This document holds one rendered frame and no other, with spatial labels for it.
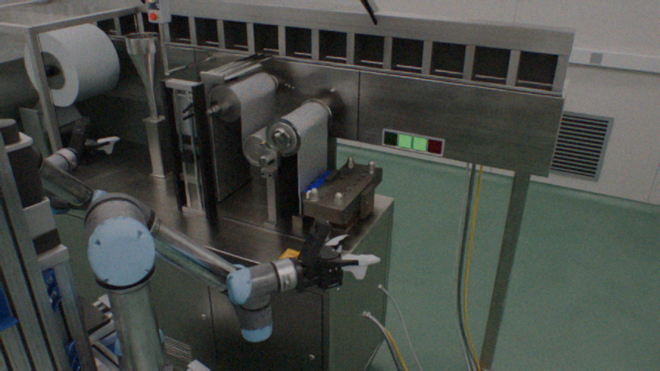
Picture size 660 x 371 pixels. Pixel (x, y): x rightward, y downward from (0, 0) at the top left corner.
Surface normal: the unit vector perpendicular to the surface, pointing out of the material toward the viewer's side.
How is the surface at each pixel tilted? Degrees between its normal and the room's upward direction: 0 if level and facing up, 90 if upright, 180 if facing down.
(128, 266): 83
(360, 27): 90
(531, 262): 0
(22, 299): 90
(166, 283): 90
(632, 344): 0
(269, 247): 0
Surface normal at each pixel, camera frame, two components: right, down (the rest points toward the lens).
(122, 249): 0.44, 0.29
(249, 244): 0.00, -0.89
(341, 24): -0.44, 0.40
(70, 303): 0.78, 0.29
